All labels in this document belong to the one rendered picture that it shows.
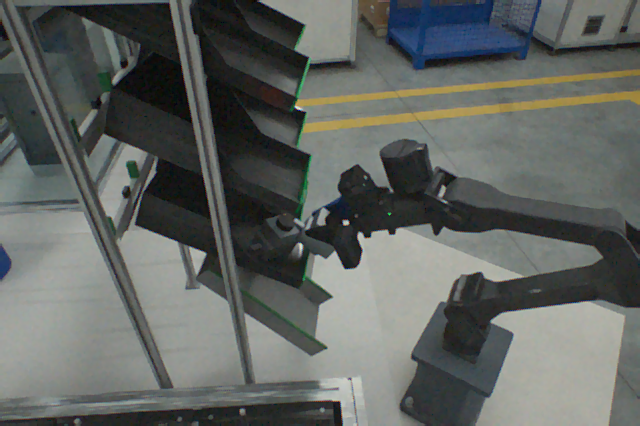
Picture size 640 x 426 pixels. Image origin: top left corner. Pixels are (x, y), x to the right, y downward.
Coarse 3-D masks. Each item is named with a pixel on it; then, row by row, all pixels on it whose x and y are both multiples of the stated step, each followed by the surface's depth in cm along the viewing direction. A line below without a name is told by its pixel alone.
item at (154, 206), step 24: (168, 168) 77; (144, 192) 66; (168, 192) 77; (192, 192) 80; (240, 192) 80; (144, 216) 69; (168, 216) 68; (192, 216) 68; (240, 216) 81; (264, 216) 83; (192, 240) 71; (240, 240) 77; (240, 264) 73; (264, 264) 73; (288, 264) 78
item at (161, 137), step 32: (160, 64) 66; (128, 96) 56; (160, 96) 69; (224, 96) 68; (128, 128) 59; (160, 128) 58; (192, 128) 58; (224, 128) 72; (256, 128) 71; (192, 160) 61; (224, 160) 60; (256, 160) 70; (288, 160) 73; (256, 192) 63; (288, 192) 68
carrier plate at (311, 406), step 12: (204, 408) 82; (216, 408) 82; (228, 408) 82; (240, 408) 82; (252, 408) 82; (264, 408) 82; (276, 408) 82; (288, 408) 82; (300, 408) 82; (312, 408) 82; (324, 408) 82; (204, 420) 80; (216, 420) 80; (228, 420) 80; (240, 420) 80; (252, 420) 80; (264, 420) 80; (276, 420) 80; (288, 420) 80; (300, 420) 80; (312, 420) 80; (324, 420) 80
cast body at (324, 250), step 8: (312, 216) 78; (320, 216) 75; (328, 216) 74; (296, 224) 77; (304, 224) 78; (312, 224) 75; (320, 224) 74; (296, 240) 77; (304, 240) 76; (312, 240) 76; (312, 248) 77; (320, 248) 77; (328, 248) 76; (328, 256) 77
